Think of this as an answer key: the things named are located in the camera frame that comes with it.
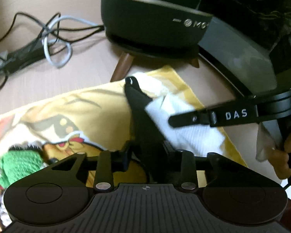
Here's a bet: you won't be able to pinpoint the white paper tissue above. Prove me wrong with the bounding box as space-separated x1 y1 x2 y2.
133 72 225 157

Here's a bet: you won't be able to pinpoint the black round case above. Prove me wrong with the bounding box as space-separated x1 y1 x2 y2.
124 76 166 175

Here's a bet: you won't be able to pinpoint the person's right hand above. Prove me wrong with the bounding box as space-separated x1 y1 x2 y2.
268 134 291 180

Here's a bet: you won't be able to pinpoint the yellow printed cloth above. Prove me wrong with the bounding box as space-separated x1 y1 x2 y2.
0 65 249 233

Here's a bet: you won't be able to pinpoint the black round appliance wooden legs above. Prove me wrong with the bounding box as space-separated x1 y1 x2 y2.
101 0 291 81

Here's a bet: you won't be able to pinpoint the black power adapter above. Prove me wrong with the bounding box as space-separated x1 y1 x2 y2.
5 40 45 75

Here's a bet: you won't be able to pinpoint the black cables bundle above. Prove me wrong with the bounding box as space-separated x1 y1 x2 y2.
0 11 105 93

